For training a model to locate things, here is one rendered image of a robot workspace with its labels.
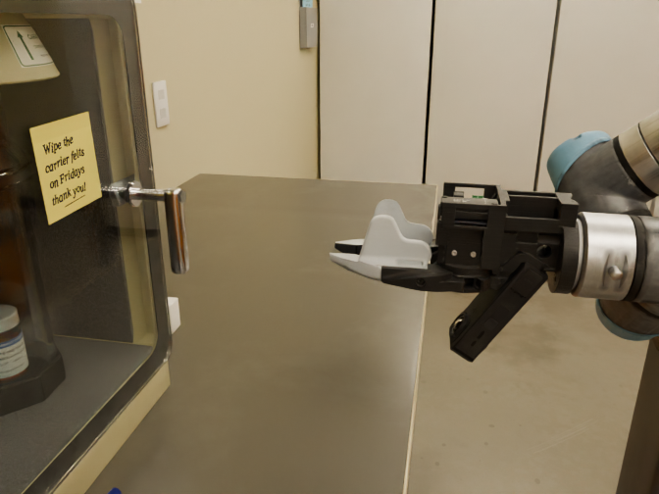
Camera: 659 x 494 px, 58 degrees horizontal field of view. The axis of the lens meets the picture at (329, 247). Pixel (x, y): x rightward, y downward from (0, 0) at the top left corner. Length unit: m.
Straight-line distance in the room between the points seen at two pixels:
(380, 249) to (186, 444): 0.31
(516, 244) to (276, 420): 0.33
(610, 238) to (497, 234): 0.09
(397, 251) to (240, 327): 0.41
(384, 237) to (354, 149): 2.96
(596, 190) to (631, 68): 2.83
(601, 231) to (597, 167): 0.15
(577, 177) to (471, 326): 0.21
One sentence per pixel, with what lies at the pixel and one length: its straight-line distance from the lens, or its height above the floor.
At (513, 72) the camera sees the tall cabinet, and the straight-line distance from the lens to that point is 3.39.
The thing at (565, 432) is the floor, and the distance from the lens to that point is 2.34.
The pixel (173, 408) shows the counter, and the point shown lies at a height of 0.94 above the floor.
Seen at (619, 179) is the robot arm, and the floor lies 1.21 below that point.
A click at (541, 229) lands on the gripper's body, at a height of 1.20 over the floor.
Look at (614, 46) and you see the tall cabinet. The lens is 3.46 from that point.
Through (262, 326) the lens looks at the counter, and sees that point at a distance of 0.88.
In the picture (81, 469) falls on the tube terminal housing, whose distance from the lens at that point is 0.64.
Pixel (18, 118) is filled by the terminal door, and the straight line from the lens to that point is 0.49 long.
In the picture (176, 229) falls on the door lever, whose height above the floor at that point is 1.17.
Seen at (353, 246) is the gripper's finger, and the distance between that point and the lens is 0.57.
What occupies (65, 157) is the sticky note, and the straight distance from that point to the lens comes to 0.53.
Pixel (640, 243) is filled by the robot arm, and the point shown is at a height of 1.19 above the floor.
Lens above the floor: 1.36
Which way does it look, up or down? 21 degrees down
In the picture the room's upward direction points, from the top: straight up
